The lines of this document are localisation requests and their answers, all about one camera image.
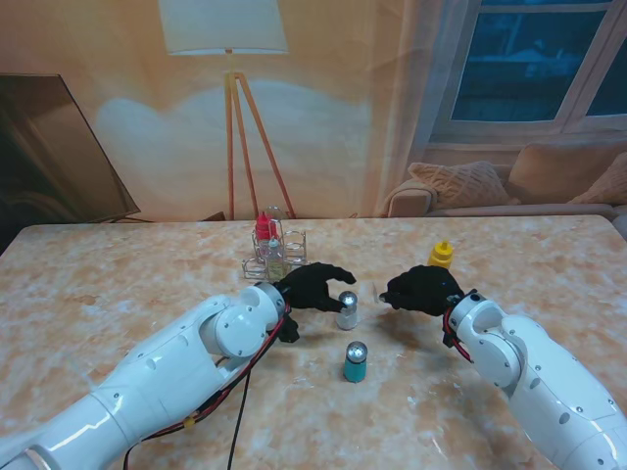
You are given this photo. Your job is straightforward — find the yellow mustard squeeze bottle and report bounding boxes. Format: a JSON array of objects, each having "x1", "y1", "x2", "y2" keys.
[{"x1": 426, "y1": 239, "x2": 453, "y2": 269}]

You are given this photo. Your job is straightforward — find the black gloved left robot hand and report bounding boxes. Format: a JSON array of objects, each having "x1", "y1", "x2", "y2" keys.
[{"x1": 273, "y1": 261, "x2": 358, "y2": 313}]

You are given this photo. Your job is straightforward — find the clear olive oil bottle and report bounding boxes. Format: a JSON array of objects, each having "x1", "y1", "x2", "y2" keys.
[{"x1": 264, "y1": 236, "x2": 288, "y2": 278}]

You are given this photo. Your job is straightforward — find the white shaker with silver cap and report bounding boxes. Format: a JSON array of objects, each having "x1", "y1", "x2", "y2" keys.
[{"x1": 335, "y1": 290, "x2": 360, "y2": 331}]

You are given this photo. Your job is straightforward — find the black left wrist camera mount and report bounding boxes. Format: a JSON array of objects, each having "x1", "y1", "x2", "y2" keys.
[{"x1": 278, "y1": 315, "x2": 301, "y2": 344}]

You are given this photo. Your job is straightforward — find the tripod floor lamp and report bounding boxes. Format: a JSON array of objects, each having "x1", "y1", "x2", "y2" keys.
[{"x1": 159, "y1": 0, "x2": 297, "y2": 220}]

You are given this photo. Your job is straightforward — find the red tomato ketchup bottle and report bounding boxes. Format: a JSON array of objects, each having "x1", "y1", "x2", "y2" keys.
[{"x1": 253, "y1": 212, "x2": 273, "y2": 256}]

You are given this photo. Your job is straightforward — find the knitted beige cushion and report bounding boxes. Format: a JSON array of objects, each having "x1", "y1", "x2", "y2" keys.
[{"x1": 408, "y1": 161, "x2": 513, "y2": 210}]

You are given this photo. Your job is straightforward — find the teal shaker with silver cap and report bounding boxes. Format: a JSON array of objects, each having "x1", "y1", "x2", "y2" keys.
[{"x1": 343, "y1": 341, "x2": 369, "y2": 384}]

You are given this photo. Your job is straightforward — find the red black left arm cable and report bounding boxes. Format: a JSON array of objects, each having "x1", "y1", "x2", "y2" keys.
[{"x1": 121, "y1": 303, "x2": 293, "y2": 470}]

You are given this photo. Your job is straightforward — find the white framed window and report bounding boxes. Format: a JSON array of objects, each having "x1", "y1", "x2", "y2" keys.
[{"x1": 430, "y1": 0, "x2": 627, "y2": 143}]

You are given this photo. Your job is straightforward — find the beige sofa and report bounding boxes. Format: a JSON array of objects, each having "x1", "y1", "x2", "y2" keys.
[{"x1": 381, "y1": 141, "x2": 627, "y2": 219}]

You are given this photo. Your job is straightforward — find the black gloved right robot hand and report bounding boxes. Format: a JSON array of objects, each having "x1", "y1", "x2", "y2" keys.
[{"x1": 380, "y1": 263, "x2": 465, "y2": 317}]

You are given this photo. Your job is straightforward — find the chrome wire seasoning rack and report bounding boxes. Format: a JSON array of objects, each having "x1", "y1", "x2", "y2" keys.
[{"x1": 242, "y1": 205, "x2": 314, "y2": 281}]

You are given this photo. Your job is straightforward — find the dark flat television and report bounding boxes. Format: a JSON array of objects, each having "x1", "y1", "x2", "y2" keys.
[{"x1": 0, "y1": 72, "x2": 141, "y2": 256}]

